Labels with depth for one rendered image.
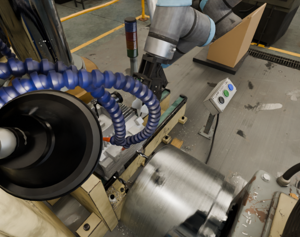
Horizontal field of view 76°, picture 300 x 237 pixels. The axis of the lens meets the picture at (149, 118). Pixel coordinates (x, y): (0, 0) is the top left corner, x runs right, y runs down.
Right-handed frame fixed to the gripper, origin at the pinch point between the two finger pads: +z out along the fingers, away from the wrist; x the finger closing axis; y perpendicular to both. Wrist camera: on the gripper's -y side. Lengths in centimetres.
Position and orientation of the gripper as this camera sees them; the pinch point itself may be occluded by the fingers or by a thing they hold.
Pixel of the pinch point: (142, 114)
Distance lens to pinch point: 66.9
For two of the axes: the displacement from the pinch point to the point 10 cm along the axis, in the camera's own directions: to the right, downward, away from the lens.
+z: -3.0, 8.8, 3.6
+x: 8.1, 4.3, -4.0
